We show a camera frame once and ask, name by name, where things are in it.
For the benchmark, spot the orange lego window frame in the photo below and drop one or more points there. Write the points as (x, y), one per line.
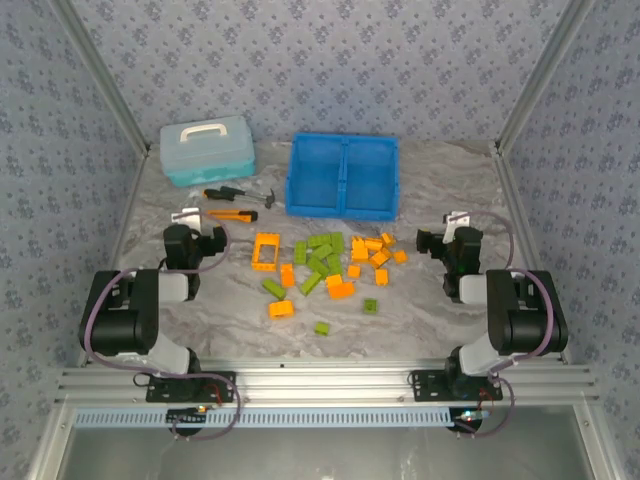
(265, 267)

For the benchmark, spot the orange lego brick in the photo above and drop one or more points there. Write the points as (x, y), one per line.
(342, 291)
(375, 244)
(359, 256)
(359, 242)
(382, 277)
(287, 276)
(354, 271)
(400, 257)
(333, 280)
(388, 239)
(380, 258)

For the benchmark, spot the green lego brick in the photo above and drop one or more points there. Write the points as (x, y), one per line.
(370, 306)
(317, 267)
(274, 289)
(320, 240)
(322, 252)
(337, 242)
(322, 329)
(334, 265)
(310, 283)
(300, 252)

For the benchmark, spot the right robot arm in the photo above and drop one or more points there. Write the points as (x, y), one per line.
(520, 320)

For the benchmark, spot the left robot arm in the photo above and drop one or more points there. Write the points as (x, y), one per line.
(125, 320)

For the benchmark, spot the orange utility knife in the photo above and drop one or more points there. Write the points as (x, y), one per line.
(230, 215)

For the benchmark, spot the light blue storage box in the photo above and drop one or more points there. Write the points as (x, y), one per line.
(210, 160)

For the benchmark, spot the blue plastic bin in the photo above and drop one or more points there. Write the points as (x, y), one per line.
(372, 175)
(315, 175)

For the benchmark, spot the small circuit board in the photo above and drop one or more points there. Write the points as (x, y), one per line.
(467, 419)
(187, 416)

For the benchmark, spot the right wrist white bracket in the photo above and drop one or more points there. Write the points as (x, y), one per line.
(457, 222)

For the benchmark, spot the wrist white bracket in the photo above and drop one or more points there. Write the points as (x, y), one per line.
(187, 216)
(457, 222)

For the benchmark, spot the left wrist white bracket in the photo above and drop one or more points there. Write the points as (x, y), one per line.
(187, 216)

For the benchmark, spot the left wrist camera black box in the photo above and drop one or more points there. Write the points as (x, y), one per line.
(218, 242)

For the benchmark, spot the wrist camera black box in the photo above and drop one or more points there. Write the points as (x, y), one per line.
(427, 242)
(218, 242)

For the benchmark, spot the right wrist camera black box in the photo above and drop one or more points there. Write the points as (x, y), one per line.
(427, 242)

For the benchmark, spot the aluminium frame side rail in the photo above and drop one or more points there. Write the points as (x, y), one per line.
(515, 200)
(132, 200)

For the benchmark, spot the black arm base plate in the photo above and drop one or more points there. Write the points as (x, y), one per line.
(160, 392)
(425, 387)

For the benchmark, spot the aluminium frame post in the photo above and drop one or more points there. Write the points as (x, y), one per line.
(540, 75)
(106, 75)

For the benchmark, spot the aluminium frame cross rail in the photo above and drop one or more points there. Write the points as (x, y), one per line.
(320, 385)

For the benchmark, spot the aluminium frame leg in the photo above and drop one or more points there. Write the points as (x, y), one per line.
(595, 445)
(50, 445)

